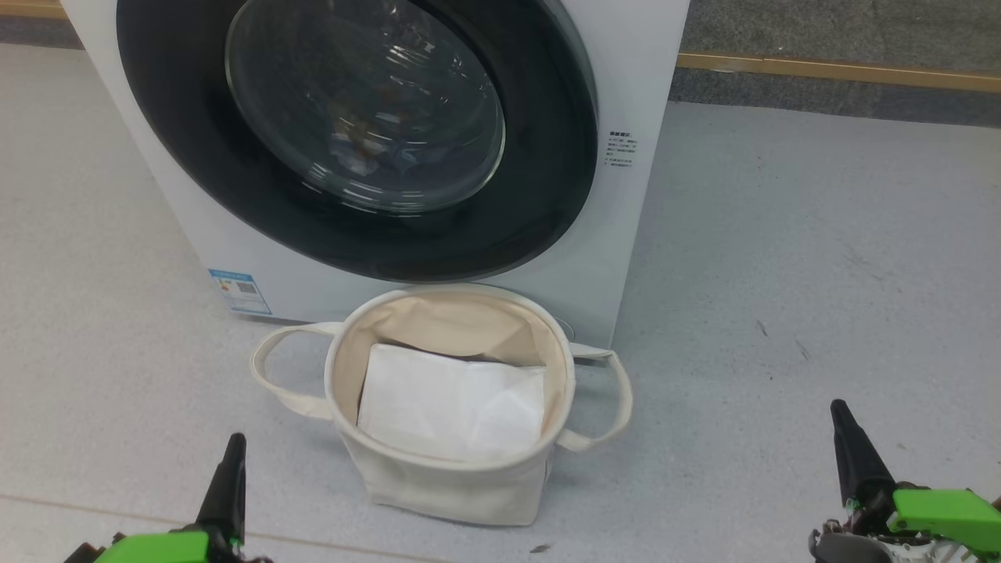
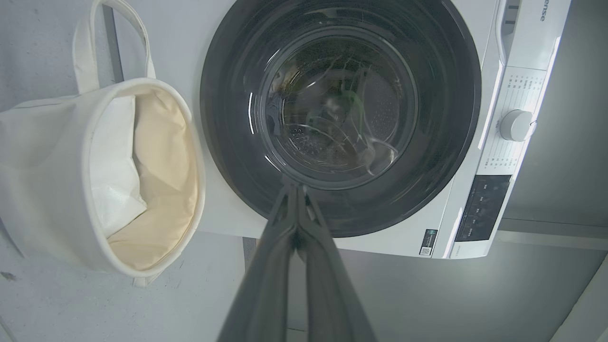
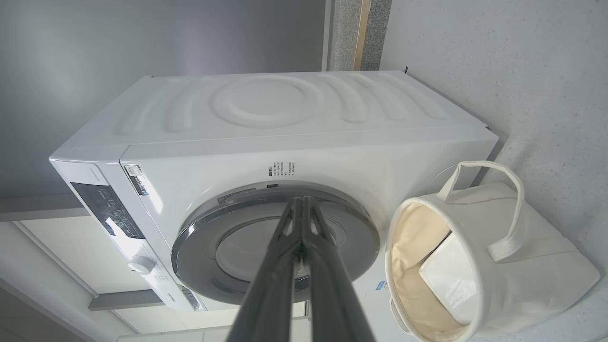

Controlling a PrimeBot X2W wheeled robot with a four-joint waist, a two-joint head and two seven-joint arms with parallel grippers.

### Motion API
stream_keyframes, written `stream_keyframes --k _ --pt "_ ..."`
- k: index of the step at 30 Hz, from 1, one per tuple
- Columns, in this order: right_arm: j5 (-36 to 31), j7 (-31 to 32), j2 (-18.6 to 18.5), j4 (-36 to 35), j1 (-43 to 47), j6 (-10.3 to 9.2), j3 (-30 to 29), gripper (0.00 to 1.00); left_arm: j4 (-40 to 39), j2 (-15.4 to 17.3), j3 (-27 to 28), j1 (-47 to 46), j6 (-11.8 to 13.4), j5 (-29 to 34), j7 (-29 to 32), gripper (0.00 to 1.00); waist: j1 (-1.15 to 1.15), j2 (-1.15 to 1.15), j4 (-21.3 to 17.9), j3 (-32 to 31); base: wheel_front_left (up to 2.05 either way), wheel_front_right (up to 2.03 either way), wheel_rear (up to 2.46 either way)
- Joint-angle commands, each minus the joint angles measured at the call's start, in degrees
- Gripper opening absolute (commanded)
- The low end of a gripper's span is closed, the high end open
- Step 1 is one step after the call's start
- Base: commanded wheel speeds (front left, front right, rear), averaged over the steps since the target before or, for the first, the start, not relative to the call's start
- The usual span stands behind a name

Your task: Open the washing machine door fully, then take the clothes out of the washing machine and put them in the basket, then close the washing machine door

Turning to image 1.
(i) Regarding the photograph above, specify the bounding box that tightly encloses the white washing machine body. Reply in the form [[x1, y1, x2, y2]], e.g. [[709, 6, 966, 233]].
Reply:
[[59, 0, 691, 350]]

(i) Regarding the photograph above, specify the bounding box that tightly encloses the black round glass washer door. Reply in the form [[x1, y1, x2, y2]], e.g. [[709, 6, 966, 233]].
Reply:
[[116, 0, 599, 282]]

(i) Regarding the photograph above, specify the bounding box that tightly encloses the blue energy label sticker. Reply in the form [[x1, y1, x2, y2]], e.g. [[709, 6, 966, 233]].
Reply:
[[208, 268, 273, 317]]

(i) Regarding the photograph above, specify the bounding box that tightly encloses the small printed text sticker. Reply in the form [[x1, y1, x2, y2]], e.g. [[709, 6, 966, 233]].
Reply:
[[606, 129, 638, 169]]

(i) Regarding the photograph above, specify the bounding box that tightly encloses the white sheet lining basket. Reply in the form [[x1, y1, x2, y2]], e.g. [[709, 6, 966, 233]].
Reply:
[[357, 342, 547, 462]]

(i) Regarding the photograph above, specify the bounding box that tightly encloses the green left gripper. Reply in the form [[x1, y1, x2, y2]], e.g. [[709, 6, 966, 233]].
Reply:
[[64, 432, 271, 563]]

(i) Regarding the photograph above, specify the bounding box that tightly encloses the cream canvas laundry basket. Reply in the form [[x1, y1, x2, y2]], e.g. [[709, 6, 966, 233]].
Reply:
[[250, 283, 634, 527]]

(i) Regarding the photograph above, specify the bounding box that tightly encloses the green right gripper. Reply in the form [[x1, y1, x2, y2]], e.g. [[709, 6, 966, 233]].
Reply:
[[809, 399, 1001, 563]]

